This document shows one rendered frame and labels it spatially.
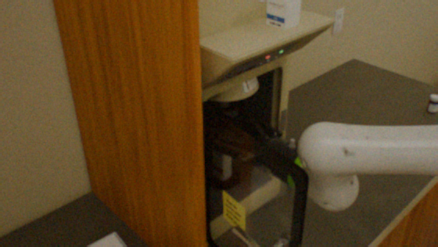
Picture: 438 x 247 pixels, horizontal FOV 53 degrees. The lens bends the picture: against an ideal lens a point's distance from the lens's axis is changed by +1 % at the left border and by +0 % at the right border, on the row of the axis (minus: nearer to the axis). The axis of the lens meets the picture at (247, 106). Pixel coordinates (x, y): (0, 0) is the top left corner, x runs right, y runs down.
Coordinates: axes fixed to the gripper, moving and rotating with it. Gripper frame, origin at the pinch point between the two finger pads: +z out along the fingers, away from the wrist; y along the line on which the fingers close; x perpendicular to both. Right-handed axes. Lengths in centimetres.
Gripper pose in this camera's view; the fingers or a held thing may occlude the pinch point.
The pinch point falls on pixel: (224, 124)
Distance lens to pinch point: 115.8
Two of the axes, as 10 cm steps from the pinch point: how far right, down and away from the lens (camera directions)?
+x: -0.2, 8.7, 5.0
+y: -7.0, 3.4, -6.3
